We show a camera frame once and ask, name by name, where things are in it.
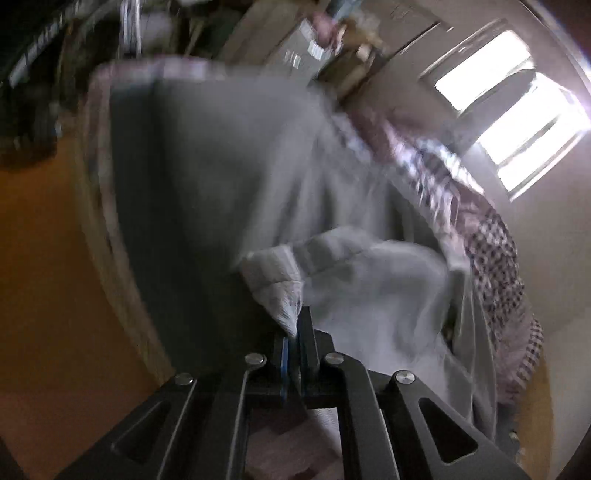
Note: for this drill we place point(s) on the small checked pillow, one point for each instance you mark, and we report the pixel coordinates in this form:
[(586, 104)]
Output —
[(494, 258)]

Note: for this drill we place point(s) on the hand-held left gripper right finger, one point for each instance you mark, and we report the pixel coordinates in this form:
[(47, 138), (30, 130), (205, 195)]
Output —
[(304, 364)]

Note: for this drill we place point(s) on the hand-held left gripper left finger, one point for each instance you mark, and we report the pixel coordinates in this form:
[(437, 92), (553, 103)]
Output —
[(285, 364)]

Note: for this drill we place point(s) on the large-check bed sheet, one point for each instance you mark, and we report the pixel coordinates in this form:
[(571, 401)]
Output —
[(184, 69)]

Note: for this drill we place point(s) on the cardboard box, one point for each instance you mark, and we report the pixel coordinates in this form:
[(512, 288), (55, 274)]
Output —
[(300, 50)]

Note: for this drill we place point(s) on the window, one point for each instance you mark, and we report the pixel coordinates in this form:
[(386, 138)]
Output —
[(517, 106)]

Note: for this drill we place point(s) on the grey-green sweatshirt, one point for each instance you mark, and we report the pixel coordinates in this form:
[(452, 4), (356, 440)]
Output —
[(231, 184)]

